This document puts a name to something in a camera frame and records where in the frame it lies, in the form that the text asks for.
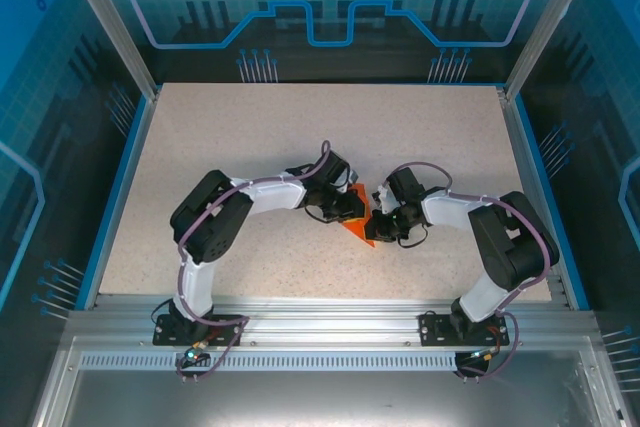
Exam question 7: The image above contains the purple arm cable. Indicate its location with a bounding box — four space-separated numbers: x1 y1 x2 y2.
177 139 337 384
382 160 557 384

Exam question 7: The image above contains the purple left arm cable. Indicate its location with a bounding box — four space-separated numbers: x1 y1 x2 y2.
177 139 337 384

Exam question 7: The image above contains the orange square paper sheet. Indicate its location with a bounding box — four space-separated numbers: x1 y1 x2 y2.
338 181 385 251

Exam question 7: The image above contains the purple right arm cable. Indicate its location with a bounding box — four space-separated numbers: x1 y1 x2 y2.
382 160 557 384

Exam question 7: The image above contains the slotted aluminium cable duct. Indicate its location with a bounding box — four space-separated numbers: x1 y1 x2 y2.
78 352 466 372

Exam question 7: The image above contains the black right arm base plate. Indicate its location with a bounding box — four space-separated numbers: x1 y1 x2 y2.
418 310 512 348

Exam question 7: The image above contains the sheet metal panel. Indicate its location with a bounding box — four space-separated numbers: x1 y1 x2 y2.
32 366 626 427

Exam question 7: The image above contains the cable connector with light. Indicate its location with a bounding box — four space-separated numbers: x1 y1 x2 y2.
467 346 503 364
180 340 211 367

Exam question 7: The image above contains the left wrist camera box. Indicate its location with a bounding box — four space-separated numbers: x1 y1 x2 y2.
337 169 361 196

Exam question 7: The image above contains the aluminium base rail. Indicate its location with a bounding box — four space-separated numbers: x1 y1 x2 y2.
64 294 600 349

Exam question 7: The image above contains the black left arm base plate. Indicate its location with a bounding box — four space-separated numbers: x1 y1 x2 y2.
152 313 245 348

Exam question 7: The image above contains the aluminium frame post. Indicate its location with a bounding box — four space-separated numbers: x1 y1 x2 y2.
501 0 605 101
55 0 162 101

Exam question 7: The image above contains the aluminium side rail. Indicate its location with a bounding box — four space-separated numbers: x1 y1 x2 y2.
497 86 572 309

